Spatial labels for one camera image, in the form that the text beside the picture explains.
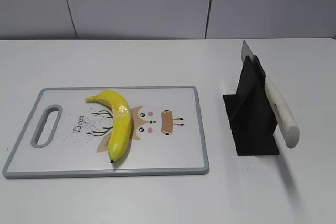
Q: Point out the black knife stand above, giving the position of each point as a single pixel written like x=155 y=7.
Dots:
x=250 y=115

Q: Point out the white handled kitchen knife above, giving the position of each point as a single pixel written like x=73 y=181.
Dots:
x=284 y=117

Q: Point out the yellow plastic banana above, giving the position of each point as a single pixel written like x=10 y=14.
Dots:
x=123 y=122

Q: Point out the white grey cutting board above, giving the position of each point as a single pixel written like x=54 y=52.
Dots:
x=66 y=137

